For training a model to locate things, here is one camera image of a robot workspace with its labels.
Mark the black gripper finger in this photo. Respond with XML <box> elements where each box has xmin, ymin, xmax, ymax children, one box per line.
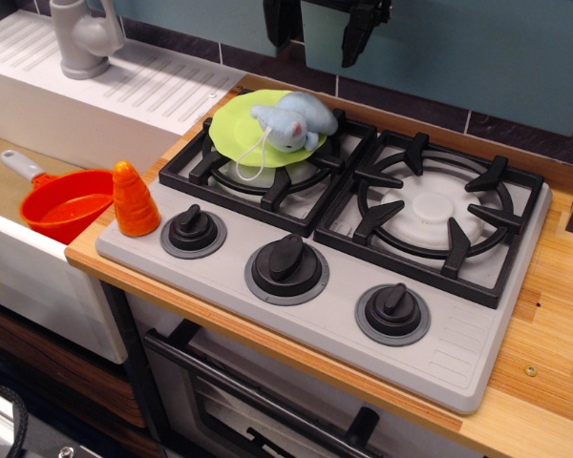
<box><xmin>263</xmin><ymin>0</ymin><xmax>300</xmax><ymax>47</ymax></box>
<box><xmin>341</xmin><ymin>0</ymin><xmax>392</xmax><ymax>68</ymax></box>

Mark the blue plush toy animal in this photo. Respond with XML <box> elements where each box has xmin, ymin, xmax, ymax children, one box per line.
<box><xmin>250</xmin><ymin>92</ymin><xmax>338</xmax><ymax>153</ymax></box>

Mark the lime green plate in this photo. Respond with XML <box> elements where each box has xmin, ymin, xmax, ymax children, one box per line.
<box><xmin>209</xmin><ymin>90</ymin><xmax>330</xmax><ymax>169</ymax></box>

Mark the black left burner grate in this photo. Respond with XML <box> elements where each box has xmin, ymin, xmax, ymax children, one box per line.
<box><xmin>159</xmin><ymin>109</ymin><xmax>377</xmax><ymax>237</ymax></box>

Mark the black burner grate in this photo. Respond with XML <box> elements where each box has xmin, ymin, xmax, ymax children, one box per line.
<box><xmin>314</xmin><ymin>131</ymin><xmax>552</xmax><ymax>309</ymax></box>
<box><xmin>159</xmin><ymin>109</ymin><xmax>377</xmax><ymax>237</ymax></box>

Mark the grey toy faucet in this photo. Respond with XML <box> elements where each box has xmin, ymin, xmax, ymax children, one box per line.
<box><xmin>50</xmin><ymin>0</ymin><xmax>125</xmax><ymax>80</ymax></box>

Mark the black right burner grate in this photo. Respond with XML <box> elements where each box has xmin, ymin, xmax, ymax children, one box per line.
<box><xmin>314</xmin><ymin>131</ymin><xmax>552</xmax><ymax>309</ymax></box>

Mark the black left stove knob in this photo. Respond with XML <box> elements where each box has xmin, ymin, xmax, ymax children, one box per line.
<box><xmin>160</xmin><ymin>204</ymin><xmax>227</xmax><ymax>260</ymax></box>

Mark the black stove knob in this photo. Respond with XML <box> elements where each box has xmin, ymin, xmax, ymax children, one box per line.
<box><xmin>354</xmin><ymin>282</ymin><xmax>431</xmax><ymax>347</ymax></box>
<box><xmin>160</xmin><ymin>204</ymin><xmax>227</xmax><ymax>260</ymax></box>
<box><xmin>244</xmin><ymin>234</ymin><xmax>329</xmax><ymax>306</ymax></box>

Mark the orange plastic carrot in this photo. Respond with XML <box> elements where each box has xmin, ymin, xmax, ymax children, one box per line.
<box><xmin>113</xmin><ymin>161</ymin><xmax>161</xmax><ymax>237</ymax></box>

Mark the black middle stove knob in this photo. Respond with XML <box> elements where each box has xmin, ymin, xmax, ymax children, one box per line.
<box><xmin>244</xmin><ymin>234</ymin><xmax>329</xmax><ymax>306</ymax></box>

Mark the black right stove knob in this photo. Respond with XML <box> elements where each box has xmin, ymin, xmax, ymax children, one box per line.
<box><xmin>354</xmin><ymin>282</ymin><xmax>431</xmax><ymax>347</ymax></box>

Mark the grey toy stove top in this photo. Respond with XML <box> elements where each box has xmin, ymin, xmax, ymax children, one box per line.
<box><xmin>95</xmin><ymin>118</ymin><xmax>554</xmax><ymax>416</ymax></box>

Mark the white toy sink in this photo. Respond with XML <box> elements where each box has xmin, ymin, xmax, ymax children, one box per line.
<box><xmin>0</xmin><ymin>10</ymin><xmax>242</xmax><ymax>364</ymax></box>

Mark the toy oven door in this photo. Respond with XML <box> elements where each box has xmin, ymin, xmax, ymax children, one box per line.
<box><xmin>127</xmin><ymin>295</ymin><xmax>476</xmax><ymax>457</ymax></box>

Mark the teal wall cabinet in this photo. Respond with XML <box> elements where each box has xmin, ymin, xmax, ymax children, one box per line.
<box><xmin>116</xmin><ymin>1</ymin><xmax>573</xmax><ymax>135</ymax></box>

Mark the orange pot with grey handle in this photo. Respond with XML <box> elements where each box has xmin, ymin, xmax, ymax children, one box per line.
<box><xmin>1</xmin><ymin>150</ymin><xmax>114</xmax><ymax>244</ymax></box>

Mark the black oven door handle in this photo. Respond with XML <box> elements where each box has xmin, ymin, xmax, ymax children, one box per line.
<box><xmin>143</xmin><ymin>321</ymin><xmax>379</xmax><ymax>457</ymax></box>

